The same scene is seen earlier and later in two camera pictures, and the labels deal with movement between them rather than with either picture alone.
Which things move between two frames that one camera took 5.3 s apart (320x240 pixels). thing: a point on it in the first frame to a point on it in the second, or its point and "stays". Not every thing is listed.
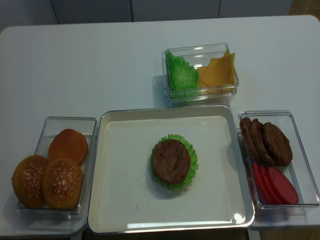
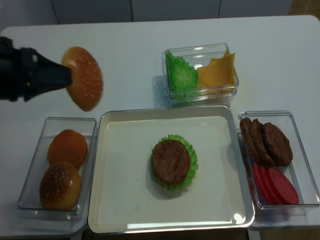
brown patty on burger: (171, 161) stays
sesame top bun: (27, 180) to (87, 81)
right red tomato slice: (283, 190) stays
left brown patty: (247, 134) stays
